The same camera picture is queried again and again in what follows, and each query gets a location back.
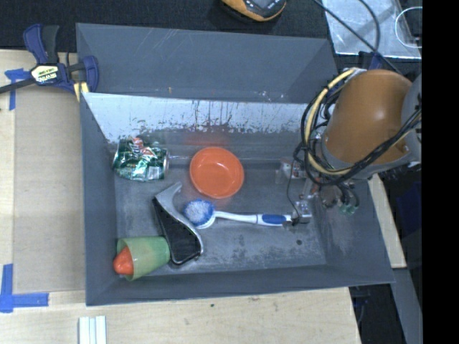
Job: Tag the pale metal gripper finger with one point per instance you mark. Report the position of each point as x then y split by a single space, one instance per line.
291 167
303 211

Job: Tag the grey metal bin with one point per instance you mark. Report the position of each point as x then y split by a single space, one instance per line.
251 249

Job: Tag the blue and white dish brush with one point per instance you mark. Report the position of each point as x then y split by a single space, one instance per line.
236 216

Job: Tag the orange plastic bowl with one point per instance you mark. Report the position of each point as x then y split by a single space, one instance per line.
217 172

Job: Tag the black and silver curved tool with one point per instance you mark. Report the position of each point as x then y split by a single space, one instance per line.
179 238

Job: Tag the crushed green drink can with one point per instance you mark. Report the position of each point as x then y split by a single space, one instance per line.
140 160

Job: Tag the green plastic cup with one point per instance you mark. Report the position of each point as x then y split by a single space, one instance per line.
148 254

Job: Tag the orange toy carrot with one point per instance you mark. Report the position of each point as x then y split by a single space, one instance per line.
123 262

